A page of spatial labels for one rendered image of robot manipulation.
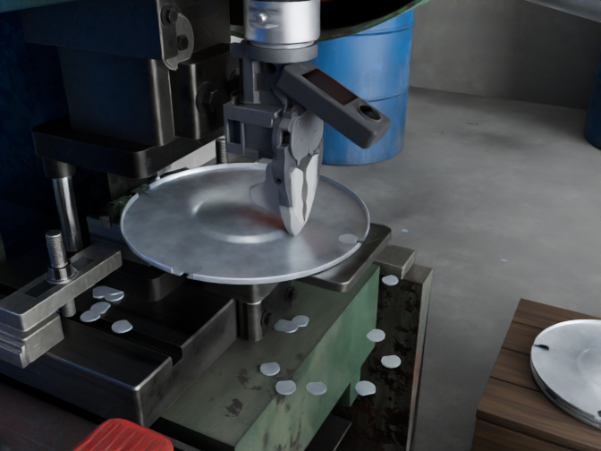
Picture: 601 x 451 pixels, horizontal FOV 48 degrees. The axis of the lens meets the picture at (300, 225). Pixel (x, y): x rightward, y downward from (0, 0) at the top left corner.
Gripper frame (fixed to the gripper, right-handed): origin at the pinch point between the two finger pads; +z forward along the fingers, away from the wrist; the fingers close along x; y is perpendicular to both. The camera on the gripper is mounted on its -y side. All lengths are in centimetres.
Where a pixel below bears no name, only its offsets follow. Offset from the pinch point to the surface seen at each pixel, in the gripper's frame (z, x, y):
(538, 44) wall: 44, -331, 24
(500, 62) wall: 56, -331, 43
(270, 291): 9.2, 0.9, 3.6
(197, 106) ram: -13.5, 4.3, 9.9
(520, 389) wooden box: 44, -39, -23
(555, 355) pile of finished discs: 42, -49, -27
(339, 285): 2.1, 6.4, -7.7
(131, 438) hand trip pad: 4.0, 31.0, -1.4
